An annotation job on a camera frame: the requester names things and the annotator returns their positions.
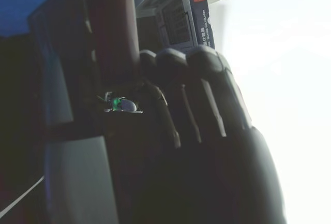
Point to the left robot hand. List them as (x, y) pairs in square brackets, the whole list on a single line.
[(194, 169)]

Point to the white calculator box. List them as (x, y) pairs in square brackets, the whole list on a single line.
[(201, 22)]

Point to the small grey-red box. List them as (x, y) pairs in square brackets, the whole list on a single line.
[(108, 27)]

